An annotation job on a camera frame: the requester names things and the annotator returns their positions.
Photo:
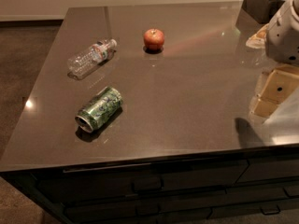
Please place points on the red apple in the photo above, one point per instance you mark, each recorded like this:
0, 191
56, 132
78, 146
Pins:
153, 39

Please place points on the green soda can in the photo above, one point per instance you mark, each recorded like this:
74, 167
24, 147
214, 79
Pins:
99, 109

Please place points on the snack bag on counter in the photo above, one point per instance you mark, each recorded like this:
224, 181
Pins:
257, 41

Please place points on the dark drawer cabinet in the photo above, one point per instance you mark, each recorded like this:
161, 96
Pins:
165, 192

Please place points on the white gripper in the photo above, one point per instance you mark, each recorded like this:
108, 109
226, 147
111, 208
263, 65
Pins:
282, 36

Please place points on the clear plastic water bottle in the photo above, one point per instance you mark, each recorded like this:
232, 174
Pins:
86, 61

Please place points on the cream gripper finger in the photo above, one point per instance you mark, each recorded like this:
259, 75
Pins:
262, 108

